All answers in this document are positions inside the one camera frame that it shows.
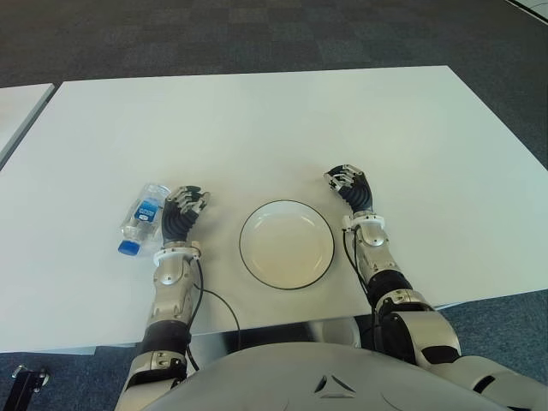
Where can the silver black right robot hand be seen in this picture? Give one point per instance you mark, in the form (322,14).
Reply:
(359,192)

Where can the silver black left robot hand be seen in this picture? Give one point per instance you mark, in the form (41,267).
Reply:
(177,222)

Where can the clear water bottle blue cap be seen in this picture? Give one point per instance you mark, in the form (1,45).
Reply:
(143,212)

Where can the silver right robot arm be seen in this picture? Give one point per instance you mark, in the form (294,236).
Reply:
(377,240)

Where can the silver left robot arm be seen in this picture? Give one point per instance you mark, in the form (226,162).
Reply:
(169,274)

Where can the white plate black rim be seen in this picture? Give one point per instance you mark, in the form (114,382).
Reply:
(287,246)

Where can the white robot hip joint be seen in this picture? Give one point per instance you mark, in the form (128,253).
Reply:
(338,331)

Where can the grey robot torso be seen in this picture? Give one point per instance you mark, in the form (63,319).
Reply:
(278,377)

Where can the white side table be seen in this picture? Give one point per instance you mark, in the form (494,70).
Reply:
(17,107)

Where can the black metal stand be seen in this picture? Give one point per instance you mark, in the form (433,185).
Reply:
(25,385)

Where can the white panel edge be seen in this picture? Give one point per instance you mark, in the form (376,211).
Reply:
(535,5)

